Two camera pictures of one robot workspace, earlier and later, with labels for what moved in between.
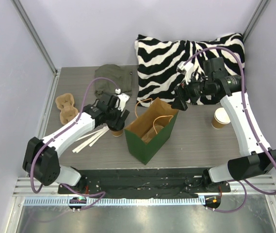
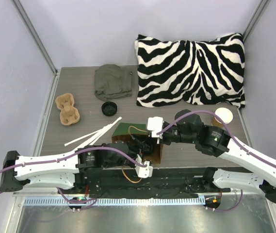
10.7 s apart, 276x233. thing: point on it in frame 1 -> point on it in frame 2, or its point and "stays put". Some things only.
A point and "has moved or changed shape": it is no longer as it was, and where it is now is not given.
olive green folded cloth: [121, 76] stays put
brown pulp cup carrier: [68, 111] stays put
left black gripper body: [118, 118] -> [136, 144]
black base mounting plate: [145, 183] stays put
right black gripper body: [184, 92] -> [164, 129]
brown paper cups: [220, 118] stays put
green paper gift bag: [148, 133] has moved or changed shape
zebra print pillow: [206, 70] stays put
